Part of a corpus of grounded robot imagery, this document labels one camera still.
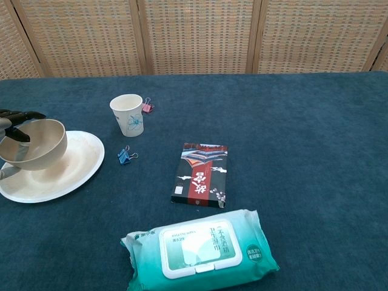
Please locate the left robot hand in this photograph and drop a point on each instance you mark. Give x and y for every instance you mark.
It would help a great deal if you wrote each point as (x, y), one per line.
(21, 115)

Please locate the beige bowl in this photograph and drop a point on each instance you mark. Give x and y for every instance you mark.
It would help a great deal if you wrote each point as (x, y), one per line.
(45, 151)

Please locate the paper cup with blue flower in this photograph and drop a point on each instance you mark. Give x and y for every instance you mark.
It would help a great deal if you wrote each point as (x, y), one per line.
(128, 121)

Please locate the white oval plate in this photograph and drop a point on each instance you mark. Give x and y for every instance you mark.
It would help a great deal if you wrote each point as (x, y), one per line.
(66, 182)

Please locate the blue binder clip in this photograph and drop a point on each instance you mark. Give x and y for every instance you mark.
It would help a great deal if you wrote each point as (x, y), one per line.
(123, 157)

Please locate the pink binder clip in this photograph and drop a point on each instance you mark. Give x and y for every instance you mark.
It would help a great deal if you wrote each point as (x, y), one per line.
(147, 108)

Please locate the black red printed box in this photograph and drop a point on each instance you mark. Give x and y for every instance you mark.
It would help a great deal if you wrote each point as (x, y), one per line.
(200, 179)

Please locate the woven bamboo folding screen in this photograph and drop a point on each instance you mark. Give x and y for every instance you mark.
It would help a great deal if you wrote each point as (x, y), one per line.
(197, 36)

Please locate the teal wet wipes pack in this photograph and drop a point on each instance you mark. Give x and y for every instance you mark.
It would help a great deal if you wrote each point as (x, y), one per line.
(200, 251)

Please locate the dark teal table cloth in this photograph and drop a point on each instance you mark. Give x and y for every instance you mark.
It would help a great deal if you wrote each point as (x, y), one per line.
(288, 151)

